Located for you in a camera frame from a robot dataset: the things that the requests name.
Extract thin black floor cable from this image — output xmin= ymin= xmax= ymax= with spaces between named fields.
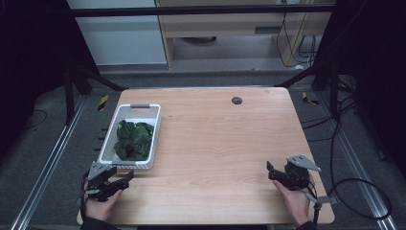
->
xmin=22 ymin=108 xmax=49 ymax=130

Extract grey bracket on black post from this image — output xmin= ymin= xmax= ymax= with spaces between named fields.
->
xmin=304 ymin=192 xmax=339 ymax=226

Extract black horizontal frame bar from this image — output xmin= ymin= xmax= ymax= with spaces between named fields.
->
xmin=68 ymin=4 xmax=337 ymax=18

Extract black cables under desk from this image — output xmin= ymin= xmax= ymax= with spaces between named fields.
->
xmin=275 ymin=11 xmax=318 ymax=69

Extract white cabinet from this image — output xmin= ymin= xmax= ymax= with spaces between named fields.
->
xmin=66 ymin=0 xmax=169 ymax=67

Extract dark curtain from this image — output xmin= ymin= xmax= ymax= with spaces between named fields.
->
xmin=0 ymin=0 xmax=101 ymax=161
xmin=310 ymin=0 xmax=406 ymax=180

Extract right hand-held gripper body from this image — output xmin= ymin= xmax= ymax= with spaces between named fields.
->
xmin=280 ymin=154 xmax=322 ymax=192

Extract white plastic basket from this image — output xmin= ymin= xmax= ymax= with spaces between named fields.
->
xmin=98 ymin=103 xmax=162 ymax=171

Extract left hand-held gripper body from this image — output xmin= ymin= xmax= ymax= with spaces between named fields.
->
xmin=83 ymin=160 xmax=129 ymax=203

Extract person's right hand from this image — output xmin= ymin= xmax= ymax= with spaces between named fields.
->
xmin=272 ymin=173 xmax=316 ymax=227

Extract person's left hand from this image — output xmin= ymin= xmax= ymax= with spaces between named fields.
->
xmin=83 ymin=188 xmax=124 ymax=222

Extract dark green cloth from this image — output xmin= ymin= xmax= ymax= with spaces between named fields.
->
xmin=113 ymin=119 xmax=155 ymax=162

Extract aluminium floor rail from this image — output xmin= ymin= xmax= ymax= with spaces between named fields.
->
xmin=314 ymin=90 xmax=397 ymax=230
xmin=10 ymin=95 xmax=88 ymax=230

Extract yellow black striped tape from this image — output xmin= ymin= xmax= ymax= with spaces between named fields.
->
xmin=301 ymin=91 xmax=320 ymax=106
xmin=97 ymin=94 xmax=110 ymax=112

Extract light wooden desk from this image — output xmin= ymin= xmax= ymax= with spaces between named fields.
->
xmin=154 ymin=0 xmax=337 ymax=70

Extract black metal stand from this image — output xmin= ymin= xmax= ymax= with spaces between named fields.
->
xmin=273 ymin=58 xmax=341 ymax=121
xmin=61 ymin=58 xmax=129 ymax=127

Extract long black looped cable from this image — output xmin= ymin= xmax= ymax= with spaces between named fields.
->
xmin=301 ymin=75 xmax=393 ymax=222

